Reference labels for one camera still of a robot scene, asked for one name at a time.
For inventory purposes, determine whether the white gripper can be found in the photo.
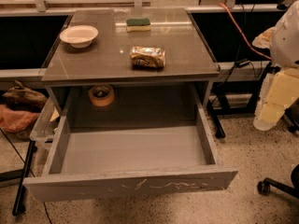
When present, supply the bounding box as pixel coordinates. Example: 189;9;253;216
252;1;299;131

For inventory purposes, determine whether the orange drink can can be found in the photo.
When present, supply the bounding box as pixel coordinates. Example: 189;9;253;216
130;46;165;69

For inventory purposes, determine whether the grey open top drawer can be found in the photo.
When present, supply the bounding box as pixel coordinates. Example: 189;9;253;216
24;83;237;202

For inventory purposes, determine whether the black power adapter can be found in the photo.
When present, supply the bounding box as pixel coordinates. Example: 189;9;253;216
235;59;250;68

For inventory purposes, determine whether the black office chair base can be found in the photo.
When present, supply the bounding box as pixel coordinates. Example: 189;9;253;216
257;164;299;199

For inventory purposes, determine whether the green yellow sponge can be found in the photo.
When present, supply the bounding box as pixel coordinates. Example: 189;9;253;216
126;18;151;32

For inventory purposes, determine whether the roll of masking tape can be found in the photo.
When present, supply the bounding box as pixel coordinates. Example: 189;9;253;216
88;85;115;107

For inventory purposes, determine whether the white bowl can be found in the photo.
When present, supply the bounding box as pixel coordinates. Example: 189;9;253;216
60;25;98;49

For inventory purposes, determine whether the clear plastic bin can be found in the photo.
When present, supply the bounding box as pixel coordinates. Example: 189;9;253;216
30;99;60;150

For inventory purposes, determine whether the brown bag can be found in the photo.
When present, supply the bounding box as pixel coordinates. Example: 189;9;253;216
3;80;48;112

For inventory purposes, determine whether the orange cloth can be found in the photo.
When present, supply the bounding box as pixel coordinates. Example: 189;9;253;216
0;105;39;133

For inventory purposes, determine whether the black stand leg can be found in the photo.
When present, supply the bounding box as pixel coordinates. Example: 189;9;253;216
12;141;37;217

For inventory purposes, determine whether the orange cable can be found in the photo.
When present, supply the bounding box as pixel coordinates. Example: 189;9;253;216
217;2;273;62

